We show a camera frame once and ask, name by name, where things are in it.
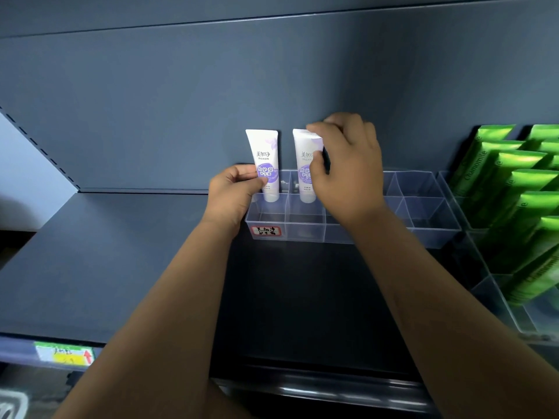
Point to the person's right thumb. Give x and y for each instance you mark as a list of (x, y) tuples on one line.
[(317, 175)]

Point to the clear shelf price rail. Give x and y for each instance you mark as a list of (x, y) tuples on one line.
[(332, 388)]

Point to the clear plastic divider tray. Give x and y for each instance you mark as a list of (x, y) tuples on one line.
[(419, 205)]

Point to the person's right hand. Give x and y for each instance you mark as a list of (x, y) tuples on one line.
[(353, 178)]

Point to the red bordered white label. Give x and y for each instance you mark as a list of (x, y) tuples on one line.
[(265, 231)]

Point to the row of green tubes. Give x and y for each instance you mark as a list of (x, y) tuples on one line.
[(515, 200)]

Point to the dark grey shelf back panel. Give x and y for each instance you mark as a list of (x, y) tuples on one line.
[(153, 91)]

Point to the dark grey shelf board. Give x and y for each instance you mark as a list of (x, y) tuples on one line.
[(109, 266)]

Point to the green yellow price tag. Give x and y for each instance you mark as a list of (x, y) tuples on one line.
[(64, 354)]

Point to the white purple cream tube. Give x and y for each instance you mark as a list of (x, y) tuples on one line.
[(305, 157), (265, 152)]

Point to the person's right forearm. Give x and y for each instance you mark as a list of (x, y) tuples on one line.
[(441, 327)]

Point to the person's left forearm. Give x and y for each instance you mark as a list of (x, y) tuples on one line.
[(166, 327)]

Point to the person's left thumb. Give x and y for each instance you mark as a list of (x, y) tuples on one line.
[(254, 184)]

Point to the person's left hand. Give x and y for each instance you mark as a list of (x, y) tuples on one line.
[(227, 200)]

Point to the perforated shelf upright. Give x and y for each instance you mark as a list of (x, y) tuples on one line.
[(41, 150)]

